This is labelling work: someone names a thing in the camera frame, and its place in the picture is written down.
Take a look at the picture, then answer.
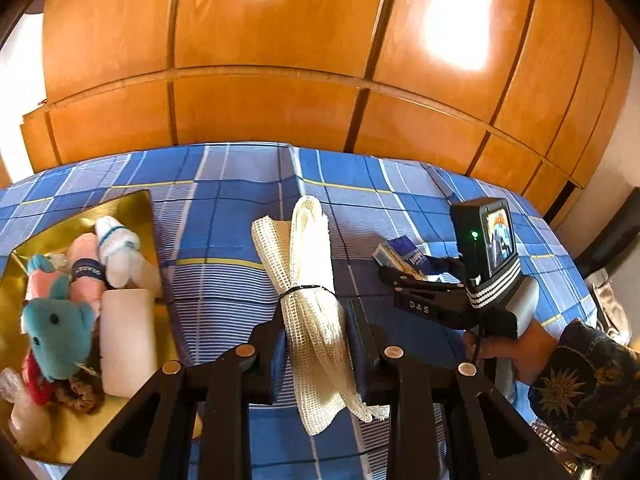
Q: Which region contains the white sock pair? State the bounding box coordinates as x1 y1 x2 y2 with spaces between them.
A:
95 216 162 293

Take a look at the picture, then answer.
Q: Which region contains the red fabric piece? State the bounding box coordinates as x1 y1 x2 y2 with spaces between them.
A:
22 352 53 406

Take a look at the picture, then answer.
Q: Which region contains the person's right hand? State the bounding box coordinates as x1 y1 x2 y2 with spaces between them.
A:
462 319 558 387

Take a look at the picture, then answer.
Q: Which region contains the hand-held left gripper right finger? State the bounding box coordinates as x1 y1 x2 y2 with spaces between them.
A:
347 299 571 480

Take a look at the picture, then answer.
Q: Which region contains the brown patterned scrunchie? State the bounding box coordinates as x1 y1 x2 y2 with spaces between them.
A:
52 365 106 416

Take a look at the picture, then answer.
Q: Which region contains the wooden wardrobe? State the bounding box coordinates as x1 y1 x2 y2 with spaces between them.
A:
20 0 636 211

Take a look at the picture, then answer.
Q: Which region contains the gold metal tin box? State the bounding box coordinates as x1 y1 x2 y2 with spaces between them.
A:
0 189 203 465

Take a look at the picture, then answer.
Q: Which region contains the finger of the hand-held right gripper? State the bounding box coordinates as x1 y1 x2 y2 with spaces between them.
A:
378 266 451 291
423 257 467 275

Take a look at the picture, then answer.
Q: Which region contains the blue white tissue pack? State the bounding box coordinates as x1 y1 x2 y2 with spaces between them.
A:
372 237 441 278

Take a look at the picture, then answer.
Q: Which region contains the clear plastic bag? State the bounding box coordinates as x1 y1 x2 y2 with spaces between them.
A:
0 367 53 453

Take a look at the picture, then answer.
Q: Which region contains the white foam block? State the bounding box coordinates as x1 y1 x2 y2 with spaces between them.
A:
99 287 157 397

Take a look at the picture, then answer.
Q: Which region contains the person's right forearm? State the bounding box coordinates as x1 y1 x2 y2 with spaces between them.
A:
527 320 640 471

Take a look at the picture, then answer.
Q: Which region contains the teal plush toy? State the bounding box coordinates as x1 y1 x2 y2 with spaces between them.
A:
20 255 96 381

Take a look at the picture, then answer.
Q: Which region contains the pink sock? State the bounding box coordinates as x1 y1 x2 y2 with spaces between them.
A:
66 234 108 321

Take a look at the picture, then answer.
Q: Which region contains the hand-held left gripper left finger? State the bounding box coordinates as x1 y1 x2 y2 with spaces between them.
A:
67 317 288 480

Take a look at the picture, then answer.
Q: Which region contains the dark furniture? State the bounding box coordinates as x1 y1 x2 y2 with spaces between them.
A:
575 195 640 281

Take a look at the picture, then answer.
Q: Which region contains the beige mesh cloth bundle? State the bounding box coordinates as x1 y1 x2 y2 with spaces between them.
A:
251 195 391 437

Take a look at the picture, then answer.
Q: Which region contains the grey bag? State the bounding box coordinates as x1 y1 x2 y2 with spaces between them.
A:
590 270 633 346

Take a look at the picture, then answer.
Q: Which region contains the blue plaid bed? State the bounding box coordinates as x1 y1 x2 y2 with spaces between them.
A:
0 142 596 480

